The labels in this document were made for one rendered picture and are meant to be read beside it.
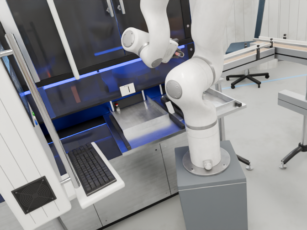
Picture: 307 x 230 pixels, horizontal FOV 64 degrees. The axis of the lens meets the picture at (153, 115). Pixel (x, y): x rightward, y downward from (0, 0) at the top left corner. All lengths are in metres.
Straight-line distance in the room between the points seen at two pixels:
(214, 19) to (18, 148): 0.73
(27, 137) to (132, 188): 1.07
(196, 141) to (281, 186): 1.35
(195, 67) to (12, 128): 0.61
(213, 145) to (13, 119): 0.68
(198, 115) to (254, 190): 1.36
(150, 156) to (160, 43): 1.02
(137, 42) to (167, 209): 1.44
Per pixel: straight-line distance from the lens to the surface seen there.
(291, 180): 2.25
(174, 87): 0.76
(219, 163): 1.00
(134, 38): 0.91
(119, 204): 1.87
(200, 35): 0.74
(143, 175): 1.78
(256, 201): 2.06
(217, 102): 1.42
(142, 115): 1.43
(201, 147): 0.92
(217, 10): 0.71
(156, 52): 0.87
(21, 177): 0.97
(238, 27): 4.47
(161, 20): 0.86
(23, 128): 0.90
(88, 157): 1.30
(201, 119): 0.86
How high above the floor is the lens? 1.51
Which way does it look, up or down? 27 degrees down
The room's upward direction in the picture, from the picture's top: 13 degrees counter-clockwise
